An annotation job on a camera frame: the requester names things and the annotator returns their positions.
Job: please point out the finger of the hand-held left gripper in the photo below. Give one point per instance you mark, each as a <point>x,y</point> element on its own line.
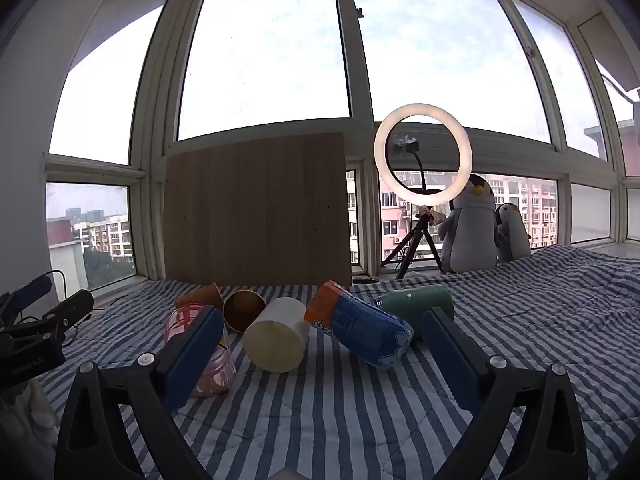
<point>30,291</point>
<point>70,310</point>

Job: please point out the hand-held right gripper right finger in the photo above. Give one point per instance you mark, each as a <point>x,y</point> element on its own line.
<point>450,360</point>

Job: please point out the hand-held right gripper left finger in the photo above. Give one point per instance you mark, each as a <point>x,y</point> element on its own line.
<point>192,357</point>

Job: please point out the pink patterned cup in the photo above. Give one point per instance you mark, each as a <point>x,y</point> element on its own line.
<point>220,375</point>

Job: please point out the small orange cup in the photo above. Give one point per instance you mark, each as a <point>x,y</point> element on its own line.
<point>200,294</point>

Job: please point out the green cup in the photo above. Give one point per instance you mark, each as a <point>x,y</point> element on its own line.
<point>420,302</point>

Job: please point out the brown cup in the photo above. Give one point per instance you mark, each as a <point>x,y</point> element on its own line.
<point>243,311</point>

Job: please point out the cream white cup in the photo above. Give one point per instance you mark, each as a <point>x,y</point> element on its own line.
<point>275,345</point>

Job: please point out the blue and orange cup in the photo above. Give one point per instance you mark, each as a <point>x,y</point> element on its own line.
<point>360,325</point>

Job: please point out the white cloth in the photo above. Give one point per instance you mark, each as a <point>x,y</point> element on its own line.
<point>22,415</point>

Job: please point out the black tripod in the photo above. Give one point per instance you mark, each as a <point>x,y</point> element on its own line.
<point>419,232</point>

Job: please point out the large penguin plush toy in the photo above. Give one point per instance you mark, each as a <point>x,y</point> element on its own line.
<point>470,230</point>

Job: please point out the blue striped blanket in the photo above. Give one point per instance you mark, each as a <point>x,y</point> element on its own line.
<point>330,420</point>

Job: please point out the small penguin plush toy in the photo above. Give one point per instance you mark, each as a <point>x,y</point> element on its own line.
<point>514,235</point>

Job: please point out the wooden board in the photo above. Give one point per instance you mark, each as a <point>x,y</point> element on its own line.
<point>257,210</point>

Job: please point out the phone holder with gooseneck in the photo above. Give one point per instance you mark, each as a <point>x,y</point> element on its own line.
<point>406,146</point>

